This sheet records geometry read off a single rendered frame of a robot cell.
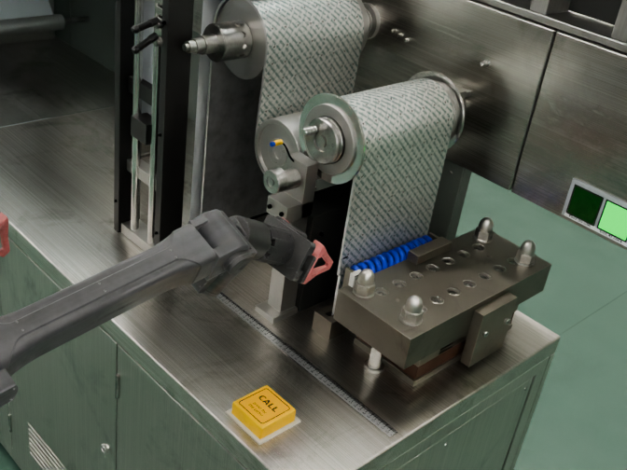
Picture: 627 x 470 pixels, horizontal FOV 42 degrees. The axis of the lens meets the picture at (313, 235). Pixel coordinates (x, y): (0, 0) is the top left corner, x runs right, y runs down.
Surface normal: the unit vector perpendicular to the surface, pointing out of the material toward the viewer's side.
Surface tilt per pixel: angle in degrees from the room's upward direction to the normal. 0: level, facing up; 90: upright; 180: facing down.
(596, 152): 90
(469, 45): 90
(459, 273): 0
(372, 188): 90
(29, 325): 25
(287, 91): 92
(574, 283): 0
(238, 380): 0
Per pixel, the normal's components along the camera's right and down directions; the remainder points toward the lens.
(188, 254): 0.38, -0.58
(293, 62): 0.67, 0.47
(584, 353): 0.13, -0.85
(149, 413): -0.72, 0.26
